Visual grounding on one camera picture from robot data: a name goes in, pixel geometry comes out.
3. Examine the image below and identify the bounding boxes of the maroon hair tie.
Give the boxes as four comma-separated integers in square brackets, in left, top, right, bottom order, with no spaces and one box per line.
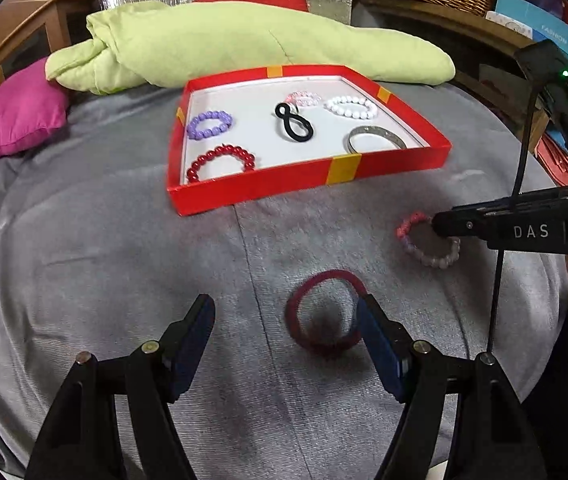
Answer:
[284,269,371,357]

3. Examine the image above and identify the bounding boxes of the pink and red bead bracelet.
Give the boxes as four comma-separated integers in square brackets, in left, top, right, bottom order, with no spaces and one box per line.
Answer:
[396,211,462,268]

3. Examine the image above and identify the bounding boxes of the black hair tie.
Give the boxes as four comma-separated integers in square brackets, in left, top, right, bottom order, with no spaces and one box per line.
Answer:
[273,101,318,142]

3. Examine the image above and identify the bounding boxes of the red shallow box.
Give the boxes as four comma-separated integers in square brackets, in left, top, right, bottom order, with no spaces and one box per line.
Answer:
[166,63,453,217]

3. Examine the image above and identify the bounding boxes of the silver metal bangle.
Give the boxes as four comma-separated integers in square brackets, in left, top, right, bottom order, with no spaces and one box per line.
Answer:
[347,124,409,154]

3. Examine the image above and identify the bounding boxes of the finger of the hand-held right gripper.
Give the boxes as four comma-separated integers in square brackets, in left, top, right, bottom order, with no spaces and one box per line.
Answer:
[431,199,495,247]

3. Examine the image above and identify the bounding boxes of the blue cardboard box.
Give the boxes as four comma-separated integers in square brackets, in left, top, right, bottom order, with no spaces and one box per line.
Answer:
[493,0,568,62]

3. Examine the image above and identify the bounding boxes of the clear pink bead bracelet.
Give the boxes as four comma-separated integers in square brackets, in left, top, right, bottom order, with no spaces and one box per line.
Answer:
[286,89,326,110]

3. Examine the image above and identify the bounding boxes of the light green comforter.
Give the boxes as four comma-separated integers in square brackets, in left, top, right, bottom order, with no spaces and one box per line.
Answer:
[44,0,457,96]

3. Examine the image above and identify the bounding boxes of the purple bead bracelet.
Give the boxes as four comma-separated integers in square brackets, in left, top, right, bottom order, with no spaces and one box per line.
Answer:
[187,109,234,141]

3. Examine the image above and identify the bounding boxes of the black cable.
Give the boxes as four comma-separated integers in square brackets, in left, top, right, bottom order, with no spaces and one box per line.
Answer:
[486,87,538,357]

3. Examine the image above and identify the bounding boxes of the wooden chair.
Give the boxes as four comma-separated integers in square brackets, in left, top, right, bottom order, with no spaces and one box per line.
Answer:
[0,0,96,87]

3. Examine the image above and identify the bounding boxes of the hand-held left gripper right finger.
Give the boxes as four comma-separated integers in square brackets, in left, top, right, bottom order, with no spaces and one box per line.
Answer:
[356,293,548,480]

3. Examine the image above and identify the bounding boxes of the grey blanket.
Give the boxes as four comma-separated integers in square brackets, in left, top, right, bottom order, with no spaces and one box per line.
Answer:
[0,79,568,480]

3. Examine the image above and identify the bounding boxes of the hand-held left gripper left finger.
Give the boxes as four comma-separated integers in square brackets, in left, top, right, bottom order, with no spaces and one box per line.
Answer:
[26,294,216,480]

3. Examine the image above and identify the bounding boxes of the white bead bracelet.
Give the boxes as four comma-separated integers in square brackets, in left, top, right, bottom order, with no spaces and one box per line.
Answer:
[323,95,379,121]

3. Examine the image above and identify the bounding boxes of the wooden bench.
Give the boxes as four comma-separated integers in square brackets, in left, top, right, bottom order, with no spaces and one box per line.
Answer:
[363,0,552,126]

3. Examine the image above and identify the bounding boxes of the magenta pillow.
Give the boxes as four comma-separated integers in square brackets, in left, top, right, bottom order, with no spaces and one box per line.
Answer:
[0,57,73,169]

